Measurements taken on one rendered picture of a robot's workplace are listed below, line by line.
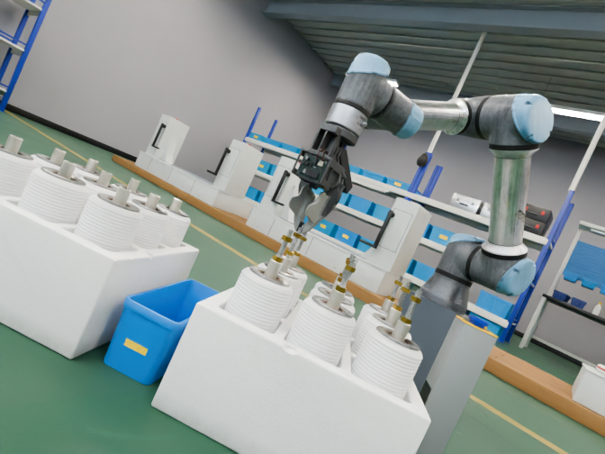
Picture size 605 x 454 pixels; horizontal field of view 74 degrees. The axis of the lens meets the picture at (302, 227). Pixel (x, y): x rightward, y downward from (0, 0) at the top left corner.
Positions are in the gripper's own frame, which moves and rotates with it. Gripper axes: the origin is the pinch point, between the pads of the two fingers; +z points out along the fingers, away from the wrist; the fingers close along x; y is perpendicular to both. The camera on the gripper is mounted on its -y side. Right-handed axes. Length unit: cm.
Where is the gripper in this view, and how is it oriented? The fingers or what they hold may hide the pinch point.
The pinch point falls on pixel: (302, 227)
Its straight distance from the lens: 80.8
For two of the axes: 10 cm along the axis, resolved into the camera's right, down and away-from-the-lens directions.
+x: 7.9, 3.8, -4.9
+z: -4.2, 9.1, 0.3
